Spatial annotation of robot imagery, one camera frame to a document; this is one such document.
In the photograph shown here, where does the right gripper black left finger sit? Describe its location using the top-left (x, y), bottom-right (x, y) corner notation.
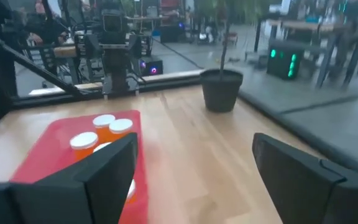
top-left (0, 133), bottom-right (139, 224)

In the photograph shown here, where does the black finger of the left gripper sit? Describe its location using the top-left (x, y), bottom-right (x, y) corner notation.
top-left (84, 34), bottom-right (101, 58)
top-left (128, 34), bottom-right (143, 57)

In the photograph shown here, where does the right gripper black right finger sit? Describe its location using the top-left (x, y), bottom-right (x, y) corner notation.
top-left (252, 132), bottom-right (358, 224)

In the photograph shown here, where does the orange pill bottle white cap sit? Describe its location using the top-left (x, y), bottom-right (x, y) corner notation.
top-left (69, 131), bottom-right (99, 162)
top-left (92, 141), bottom-right (113, 154)
top-left (108, 118), bottom-right (134, 142)
top-left (125, 179), bottom-right (137, 205)
top-left (92, 114), bottom-right (116, 144)

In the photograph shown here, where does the red basket tray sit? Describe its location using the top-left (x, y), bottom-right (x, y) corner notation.
top-left (9, 109), bottom-right (150, 224)

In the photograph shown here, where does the computer tower with purple lights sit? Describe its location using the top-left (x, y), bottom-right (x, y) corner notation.
top-left (140, 55), bottom-right (164, 77)

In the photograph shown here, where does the person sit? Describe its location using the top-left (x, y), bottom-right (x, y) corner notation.
top-left (23, 0), bottom-right (71, 47)

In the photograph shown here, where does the small potted tree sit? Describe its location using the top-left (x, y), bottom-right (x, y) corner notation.
top-left (194, 0), bottom-right (272, 81)

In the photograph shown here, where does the black plastic plant pot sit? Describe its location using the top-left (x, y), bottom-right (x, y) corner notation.
top-left (199, 68), bottom-right (244, 113)

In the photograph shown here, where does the black computer tower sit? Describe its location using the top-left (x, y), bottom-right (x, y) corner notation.
top-left (265, 40), bottom-right (306, 81)

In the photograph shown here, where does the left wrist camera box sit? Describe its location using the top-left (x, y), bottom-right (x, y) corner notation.
top-left (100, 8), bottom-right (127, 34)

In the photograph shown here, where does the black table frame rail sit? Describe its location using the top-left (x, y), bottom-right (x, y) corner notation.
top-left (11, 70), bottom-right (358, 175)

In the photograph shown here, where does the black diagonal frame strut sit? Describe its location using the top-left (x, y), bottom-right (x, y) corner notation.
top-left (0, 21), bottom-right (83, 97)

